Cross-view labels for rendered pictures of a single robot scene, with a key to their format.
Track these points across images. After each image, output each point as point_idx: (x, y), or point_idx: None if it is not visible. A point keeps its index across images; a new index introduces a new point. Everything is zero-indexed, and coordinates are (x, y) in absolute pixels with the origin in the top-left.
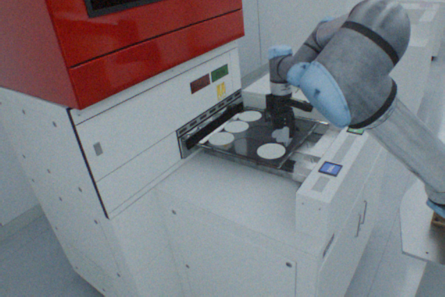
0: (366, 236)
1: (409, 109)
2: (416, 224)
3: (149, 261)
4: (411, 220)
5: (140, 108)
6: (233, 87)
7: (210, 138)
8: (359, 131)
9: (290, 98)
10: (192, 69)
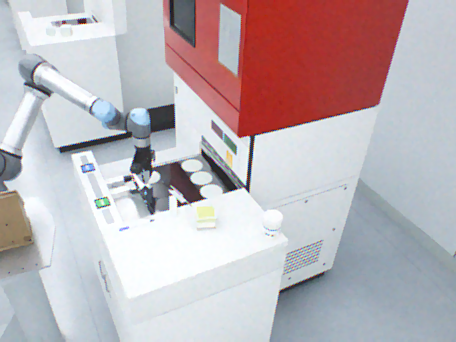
0: None
1: (21, 100)
2: (37, 212)
3: None
4: (41, 213)
5: (190, 96)
6: (239, 174)
7: (197, 161)
8: (98, 201)
9: (137, 151)
10: (214, 113)
